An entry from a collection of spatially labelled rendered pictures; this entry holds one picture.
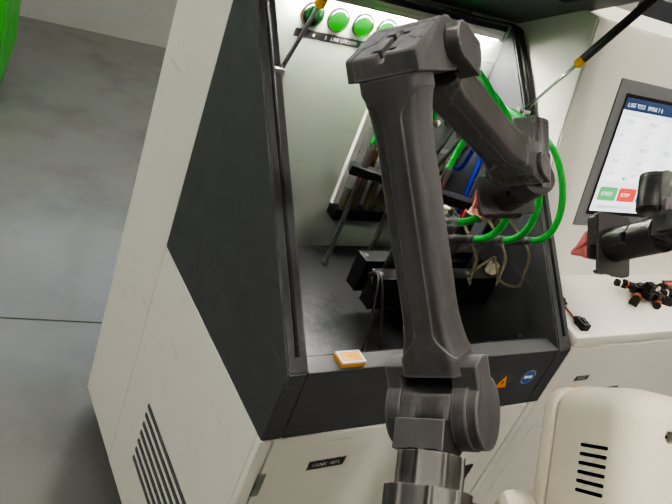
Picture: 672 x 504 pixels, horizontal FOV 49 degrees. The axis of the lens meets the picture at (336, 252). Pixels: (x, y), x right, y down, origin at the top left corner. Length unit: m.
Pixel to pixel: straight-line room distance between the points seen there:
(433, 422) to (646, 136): 1.29
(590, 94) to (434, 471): 1.15
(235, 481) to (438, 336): 0.76
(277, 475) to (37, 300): 1.52
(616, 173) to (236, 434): 1.08
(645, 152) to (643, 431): 1.30
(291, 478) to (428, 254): 0.81
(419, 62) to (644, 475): 0.42
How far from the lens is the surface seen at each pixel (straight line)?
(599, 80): 1.74
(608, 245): 1.26
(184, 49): 1.67
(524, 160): 1.07
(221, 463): 1.48
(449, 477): 0.75
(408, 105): 0.72
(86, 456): 2.28
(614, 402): 0.72
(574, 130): 1.73
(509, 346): 1.55
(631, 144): 1.89
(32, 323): 2.66
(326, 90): 1.59
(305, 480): 1.48
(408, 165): 0.72
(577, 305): 1.78
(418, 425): 0.76
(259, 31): 1.36
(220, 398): 1.45
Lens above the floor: 1.72
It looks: 29 degrees down
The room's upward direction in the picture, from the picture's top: 22 degrees clockwise
